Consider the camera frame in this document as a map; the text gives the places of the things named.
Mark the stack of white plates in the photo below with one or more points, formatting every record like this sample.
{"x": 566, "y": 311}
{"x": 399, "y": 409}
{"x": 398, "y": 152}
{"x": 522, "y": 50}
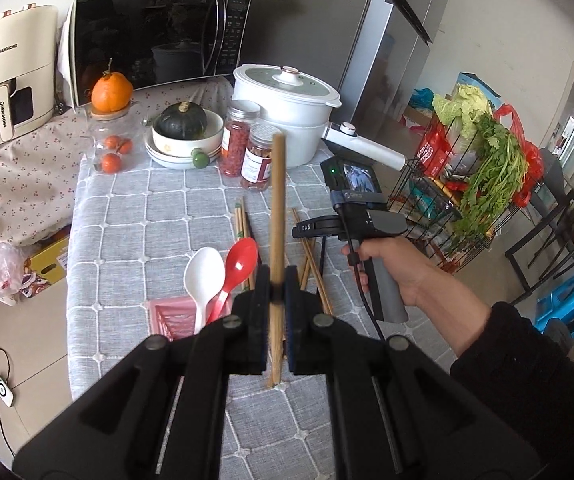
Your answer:
{"x": 167, "y": 160}

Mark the floral tablecloth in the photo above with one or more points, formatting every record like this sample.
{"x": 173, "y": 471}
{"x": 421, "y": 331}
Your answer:
{"x": 17, "y": 185}

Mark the white electric pot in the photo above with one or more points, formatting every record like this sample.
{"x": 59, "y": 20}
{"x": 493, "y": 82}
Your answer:
{"x": 302, "y": 135}

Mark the cream air fryer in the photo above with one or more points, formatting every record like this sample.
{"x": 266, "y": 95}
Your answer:
{"x": 14, "y": 60}

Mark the wooden chopstick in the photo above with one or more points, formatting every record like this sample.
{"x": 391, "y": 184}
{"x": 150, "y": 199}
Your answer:
{"x": 278, "y": 210}
{"x": 307, "y": 265}
{"x": 312, "y": 260}
{"x": 243, "y": 220}
{"x": 237, "y": 220}

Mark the grey refrigerator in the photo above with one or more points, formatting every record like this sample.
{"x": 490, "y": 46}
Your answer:
{"x": 392, "y": 45}

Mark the green lime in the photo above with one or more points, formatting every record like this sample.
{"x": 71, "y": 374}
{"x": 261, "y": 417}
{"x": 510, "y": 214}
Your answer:
{"x": 201, "y": 159}

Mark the dark-tipped brown chopstick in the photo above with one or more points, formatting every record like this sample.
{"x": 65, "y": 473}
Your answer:
{"x": 249, "y": 225}

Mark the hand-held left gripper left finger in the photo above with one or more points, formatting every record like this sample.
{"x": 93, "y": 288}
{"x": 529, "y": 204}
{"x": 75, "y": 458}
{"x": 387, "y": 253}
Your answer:
{"x": 259, "y": 310}

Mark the person's right hand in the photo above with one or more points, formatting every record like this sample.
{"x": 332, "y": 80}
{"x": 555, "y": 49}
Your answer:
{"x": 412, "y": 270}

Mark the small orange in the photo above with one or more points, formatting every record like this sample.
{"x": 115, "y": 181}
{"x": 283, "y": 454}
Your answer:
{"x": 113, "y": 142}
{"x": 126, "y": 146}
{"x": 112, "y": 162}

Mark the red plastic bag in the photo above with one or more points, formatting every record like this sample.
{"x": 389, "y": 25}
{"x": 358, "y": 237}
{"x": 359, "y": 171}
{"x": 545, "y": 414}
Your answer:
{"x": 529, "y": 160}

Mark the red-labelled jar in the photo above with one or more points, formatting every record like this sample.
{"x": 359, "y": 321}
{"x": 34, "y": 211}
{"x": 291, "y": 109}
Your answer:
{"x": 258, "y": 165}

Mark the white pot lid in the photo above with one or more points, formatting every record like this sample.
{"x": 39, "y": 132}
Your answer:
{"x": 282, "y": 85}

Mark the white plastic spoon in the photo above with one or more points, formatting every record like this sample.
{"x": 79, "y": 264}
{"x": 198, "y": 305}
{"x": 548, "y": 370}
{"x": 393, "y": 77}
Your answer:
{"x": 204, "y": 270}

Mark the large orange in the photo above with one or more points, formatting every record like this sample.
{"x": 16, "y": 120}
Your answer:
{"x": 112, "y": 92}

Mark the blue cardboard box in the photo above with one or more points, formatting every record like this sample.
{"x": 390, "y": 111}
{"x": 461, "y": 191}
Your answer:
{"x": 477, "y": 85}

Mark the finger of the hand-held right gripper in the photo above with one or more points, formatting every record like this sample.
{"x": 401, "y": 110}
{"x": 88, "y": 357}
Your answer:
{"x": 317, "y": 227}

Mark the black microwave oven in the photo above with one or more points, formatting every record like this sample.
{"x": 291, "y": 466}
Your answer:
{"x": 152, "y": 35}

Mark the white printed plastic bag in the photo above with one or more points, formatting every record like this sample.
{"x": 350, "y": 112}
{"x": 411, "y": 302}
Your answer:
{"x": 4, "y": 270}

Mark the bunch of green herbs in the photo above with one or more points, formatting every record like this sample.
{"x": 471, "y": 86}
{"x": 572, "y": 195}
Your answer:
{"x": 492, "y": 180}

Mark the blue plastic bag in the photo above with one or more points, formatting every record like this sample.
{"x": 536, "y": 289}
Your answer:
{"x": 422, "y": 99}

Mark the napa cabbage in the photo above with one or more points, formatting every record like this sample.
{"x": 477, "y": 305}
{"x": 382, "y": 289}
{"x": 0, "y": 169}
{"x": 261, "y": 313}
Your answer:
{"x": 462, "y": 105}

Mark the red plastic spoon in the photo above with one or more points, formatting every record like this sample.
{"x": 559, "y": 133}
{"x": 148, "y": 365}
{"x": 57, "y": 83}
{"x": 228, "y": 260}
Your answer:
{"x": 239, "y": 260}

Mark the person's right forearm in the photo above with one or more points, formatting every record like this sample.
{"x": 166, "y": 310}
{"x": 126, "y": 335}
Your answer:
{"x": 517, "y": 385}

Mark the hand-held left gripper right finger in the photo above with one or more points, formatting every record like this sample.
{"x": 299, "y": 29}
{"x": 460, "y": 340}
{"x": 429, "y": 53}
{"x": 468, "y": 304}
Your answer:
{"x": 292, "y": 310}

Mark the white device on floor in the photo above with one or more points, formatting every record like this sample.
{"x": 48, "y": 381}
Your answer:
{"x": 3, "y": 390}

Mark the blue plastic stool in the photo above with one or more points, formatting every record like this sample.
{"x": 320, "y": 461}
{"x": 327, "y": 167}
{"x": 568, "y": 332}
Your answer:
{"x": 567, "y": 305}

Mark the jar of red berries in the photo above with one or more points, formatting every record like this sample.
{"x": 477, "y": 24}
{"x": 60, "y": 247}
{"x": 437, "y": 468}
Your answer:
{"x": 234, "y": 145}

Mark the pink plastic utensil holder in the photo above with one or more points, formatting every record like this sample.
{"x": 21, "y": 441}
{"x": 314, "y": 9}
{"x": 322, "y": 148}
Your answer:
{"x": 177, "y": 315}

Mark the yellow cardboard box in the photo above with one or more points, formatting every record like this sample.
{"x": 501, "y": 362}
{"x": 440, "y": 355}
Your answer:
{"x": 49, "y": 265}

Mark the grey checked tablecloth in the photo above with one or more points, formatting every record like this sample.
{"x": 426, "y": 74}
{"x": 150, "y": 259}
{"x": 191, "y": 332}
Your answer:
{"x": 142, "y": 240}

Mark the dark green pumpkin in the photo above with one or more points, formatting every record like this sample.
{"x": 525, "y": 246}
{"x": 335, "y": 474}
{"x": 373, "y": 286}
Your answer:
{"x": 184, "y": 120}

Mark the glass jar with wooden lid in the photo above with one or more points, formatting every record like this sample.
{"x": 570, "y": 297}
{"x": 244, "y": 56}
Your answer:
{"x": 99, "y": 132}

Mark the red snack package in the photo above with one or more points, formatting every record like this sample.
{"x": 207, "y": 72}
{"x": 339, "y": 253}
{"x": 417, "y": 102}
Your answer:
{"x": 434, "y": 147}

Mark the black chair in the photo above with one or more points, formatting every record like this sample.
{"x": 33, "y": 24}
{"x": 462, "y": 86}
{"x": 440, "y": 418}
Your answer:
{"x": 557, "y": 220}

